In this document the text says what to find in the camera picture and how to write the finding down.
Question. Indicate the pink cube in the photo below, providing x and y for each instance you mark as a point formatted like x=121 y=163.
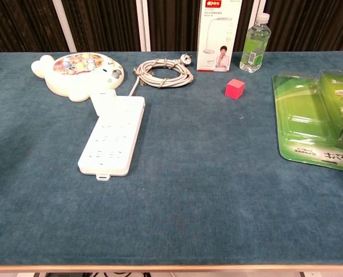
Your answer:
x=234 y=90

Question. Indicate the clear green-label water bottle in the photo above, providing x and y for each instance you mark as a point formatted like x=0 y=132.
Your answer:
x=253 y=49

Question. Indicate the white partition frame post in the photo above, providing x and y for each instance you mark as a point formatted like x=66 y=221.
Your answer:
x=64 y=26
x=143 y=26
x=253 y=8

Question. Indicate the green blister package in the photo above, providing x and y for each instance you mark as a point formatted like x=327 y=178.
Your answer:
x=304 y=115

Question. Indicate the white plug adapter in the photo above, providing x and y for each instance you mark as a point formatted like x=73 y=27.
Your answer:
x=103 y=101

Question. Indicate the blue table cloth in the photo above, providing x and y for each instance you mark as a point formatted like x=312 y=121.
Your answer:
x=188 y=187

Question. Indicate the cream fish-shaped fishing toy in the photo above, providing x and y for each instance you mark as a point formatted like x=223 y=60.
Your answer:
x=73 y=79

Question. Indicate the dark slatted screen panel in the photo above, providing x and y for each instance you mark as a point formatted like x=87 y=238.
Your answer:
x=18 y=26
x=313 y=26
x=174 y=26
x=105 y=26

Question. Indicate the white desk lamp box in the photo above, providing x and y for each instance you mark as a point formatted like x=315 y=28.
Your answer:
x=217 y=37

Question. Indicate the white power strip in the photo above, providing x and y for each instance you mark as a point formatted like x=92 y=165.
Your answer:
x=111 y=141

